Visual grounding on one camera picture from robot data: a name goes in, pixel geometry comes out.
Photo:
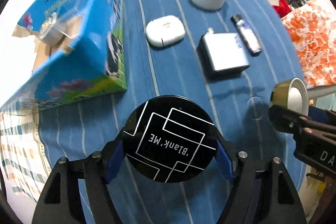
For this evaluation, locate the grey power bank charger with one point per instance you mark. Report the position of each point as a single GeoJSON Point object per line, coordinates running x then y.
{"type": "Point", "coordinates": [222, 54]}

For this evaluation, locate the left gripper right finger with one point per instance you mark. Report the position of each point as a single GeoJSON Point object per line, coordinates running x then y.
{"type": "Point", "coordinates": [261, 190]}

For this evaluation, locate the blue milk carton box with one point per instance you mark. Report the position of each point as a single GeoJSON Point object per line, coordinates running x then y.
{"type": "Point", "coordinates": [89, 65]}

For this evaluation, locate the white earbuds case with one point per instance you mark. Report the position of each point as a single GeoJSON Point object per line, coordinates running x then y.
{"type": "Point", "coordinates": [165, 31]}

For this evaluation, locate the blue striped cloth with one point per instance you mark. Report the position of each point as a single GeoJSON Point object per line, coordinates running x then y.
{"type": "Point", "coordinates": [237, 104]}

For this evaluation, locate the orange floral cushion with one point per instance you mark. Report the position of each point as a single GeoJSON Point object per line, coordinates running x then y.
{"type": "Point", "coordinates": [312, 31]}

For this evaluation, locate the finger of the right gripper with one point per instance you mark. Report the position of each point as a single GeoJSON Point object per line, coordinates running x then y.
{"type": "Point", "coordinates": [288, 121]}

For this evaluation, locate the silver round tin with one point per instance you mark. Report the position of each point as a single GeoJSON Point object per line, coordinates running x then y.
{"type": "Point", "coordinates": [52, 30]}

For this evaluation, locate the plaid checkered cloth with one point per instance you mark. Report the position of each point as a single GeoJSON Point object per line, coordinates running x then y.
{"type": "Point", "coordinates": [23, 153]}

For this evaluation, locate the black round ME tin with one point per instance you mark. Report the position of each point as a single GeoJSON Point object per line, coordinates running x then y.
{"type": "Point", "coordinates": [169, 139]}

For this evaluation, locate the red cloth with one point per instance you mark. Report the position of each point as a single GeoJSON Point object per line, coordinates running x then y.
{"type": "Point", "coordinates": [282, 8]}

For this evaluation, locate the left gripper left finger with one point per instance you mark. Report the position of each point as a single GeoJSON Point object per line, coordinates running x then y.
{"type": "Point", "coordinates": [60, 200]}

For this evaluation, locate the clear acrylic box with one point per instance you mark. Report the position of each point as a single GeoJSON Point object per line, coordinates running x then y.
{"type": "Point", "coordinates": [71, 13]}

